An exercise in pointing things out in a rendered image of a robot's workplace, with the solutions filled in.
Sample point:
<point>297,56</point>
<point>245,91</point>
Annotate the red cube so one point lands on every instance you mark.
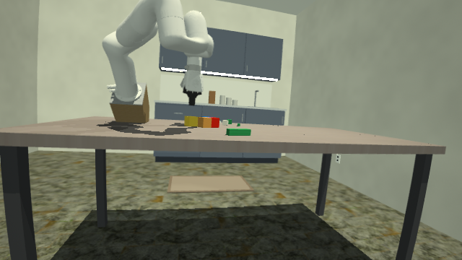
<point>215,122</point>

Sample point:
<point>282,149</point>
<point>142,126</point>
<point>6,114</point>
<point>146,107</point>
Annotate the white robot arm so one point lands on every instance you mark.
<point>188,35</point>

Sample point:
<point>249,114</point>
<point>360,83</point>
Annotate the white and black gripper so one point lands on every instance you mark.
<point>193,81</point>

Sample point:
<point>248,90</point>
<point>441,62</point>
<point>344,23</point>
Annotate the green rectangular bar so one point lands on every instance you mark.
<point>238,132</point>

